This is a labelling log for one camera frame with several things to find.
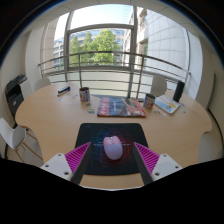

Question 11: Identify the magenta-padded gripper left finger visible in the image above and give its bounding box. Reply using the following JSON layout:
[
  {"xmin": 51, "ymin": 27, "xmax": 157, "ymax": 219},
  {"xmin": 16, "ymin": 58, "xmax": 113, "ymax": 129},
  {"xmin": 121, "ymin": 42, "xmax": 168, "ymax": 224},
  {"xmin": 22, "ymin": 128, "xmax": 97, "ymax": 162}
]
[{"xmin": 40, "ymin": 141, "xmax": 94, "ymax": 186}]

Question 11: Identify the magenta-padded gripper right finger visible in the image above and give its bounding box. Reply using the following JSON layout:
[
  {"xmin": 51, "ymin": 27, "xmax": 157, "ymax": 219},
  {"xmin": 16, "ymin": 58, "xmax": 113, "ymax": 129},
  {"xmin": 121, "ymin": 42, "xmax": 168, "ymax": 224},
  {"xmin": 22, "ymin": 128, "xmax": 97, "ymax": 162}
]
[{"xmin": 132, "ymin": 142, "xmax": 184, "ymax": 186}]

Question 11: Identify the pink and lilac computer mouse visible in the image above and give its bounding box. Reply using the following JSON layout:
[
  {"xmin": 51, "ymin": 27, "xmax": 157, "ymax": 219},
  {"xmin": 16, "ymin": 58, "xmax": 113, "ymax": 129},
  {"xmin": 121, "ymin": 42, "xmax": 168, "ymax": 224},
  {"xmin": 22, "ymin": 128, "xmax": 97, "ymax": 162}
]
[{"xmin": 102, "ymin": 135, "xmax": 124, "ymax": 161}]

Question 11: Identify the black mouse pad, red-blue print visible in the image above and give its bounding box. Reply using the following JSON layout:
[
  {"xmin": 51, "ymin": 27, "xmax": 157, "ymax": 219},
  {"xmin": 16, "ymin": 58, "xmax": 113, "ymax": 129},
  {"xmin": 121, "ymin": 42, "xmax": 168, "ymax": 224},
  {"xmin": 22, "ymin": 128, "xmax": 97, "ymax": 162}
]
[{"xmin": 74, "ymin": 122, "xmax": 149, "ymax": 177}]

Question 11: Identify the white chair with wooden legs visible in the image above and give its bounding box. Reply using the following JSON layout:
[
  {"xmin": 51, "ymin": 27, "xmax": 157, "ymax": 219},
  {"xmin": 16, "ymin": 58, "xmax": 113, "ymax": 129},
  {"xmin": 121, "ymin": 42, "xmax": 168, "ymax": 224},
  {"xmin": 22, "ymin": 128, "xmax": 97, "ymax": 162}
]
[{"xmin": 0, "ymin": 117, "xmax": 44, "ymax": 161}]

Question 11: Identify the blue and yellow picture book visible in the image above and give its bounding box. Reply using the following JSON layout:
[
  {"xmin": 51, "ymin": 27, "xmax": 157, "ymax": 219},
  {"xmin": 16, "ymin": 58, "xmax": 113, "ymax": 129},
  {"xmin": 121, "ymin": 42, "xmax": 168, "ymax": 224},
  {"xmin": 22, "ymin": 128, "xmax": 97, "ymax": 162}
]
[{"xmin": 154, "ymin": 94, "xmax": 181, "ymax": 116}]

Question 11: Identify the white printed mug with plant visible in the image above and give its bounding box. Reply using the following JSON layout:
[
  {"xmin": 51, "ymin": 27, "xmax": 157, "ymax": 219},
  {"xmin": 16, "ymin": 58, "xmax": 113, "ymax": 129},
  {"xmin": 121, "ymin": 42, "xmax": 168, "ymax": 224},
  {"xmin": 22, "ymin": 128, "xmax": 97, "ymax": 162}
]
[{"xmin": 143, "ymin": 92, "xmax": 157, "ymax": 110}]

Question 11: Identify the red and black magazine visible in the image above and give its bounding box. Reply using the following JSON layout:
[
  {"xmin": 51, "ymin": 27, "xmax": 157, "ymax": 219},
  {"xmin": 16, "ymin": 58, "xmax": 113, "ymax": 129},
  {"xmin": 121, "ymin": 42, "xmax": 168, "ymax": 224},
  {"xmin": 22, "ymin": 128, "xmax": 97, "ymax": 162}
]
[{"xmin": 96, "ymin": 96, "xmax": 147, "ymax": 118}]

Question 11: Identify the black cylindrical bottle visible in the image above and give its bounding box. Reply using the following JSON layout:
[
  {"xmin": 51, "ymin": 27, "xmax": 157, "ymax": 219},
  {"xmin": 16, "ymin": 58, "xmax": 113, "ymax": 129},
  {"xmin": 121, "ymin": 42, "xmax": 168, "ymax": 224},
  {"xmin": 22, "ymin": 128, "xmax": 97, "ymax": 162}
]
[{"xmin": 172, "ymin": 80, "xmax": 186, "ymax": 103}]

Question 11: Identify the black printer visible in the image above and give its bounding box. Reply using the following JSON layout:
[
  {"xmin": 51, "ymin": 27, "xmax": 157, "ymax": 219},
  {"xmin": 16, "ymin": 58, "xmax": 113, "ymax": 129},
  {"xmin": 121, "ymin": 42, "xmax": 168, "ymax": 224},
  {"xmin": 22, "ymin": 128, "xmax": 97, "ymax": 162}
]
[{"xmin": 4, "ymin": 73, "xmax": 28, "ymax": 116}]

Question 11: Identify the grey metal balcony railing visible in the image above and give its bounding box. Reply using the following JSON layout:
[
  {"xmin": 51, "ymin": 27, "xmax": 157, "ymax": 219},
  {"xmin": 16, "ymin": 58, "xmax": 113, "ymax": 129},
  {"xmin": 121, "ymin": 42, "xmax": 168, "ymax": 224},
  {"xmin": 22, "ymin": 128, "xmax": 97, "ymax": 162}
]
[{"xmin": 37, "ymin": 50, "xmax": 193, "ymax": 99}]

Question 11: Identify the grey window frame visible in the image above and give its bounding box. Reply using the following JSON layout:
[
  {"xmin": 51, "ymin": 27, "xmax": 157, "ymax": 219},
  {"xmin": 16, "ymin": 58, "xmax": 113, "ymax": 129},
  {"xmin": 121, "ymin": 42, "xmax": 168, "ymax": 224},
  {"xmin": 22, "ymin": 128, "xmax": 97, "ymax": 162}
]
[{"xmin": 63, "ymin": 6, "xmax": 138, "ymax": 99}]

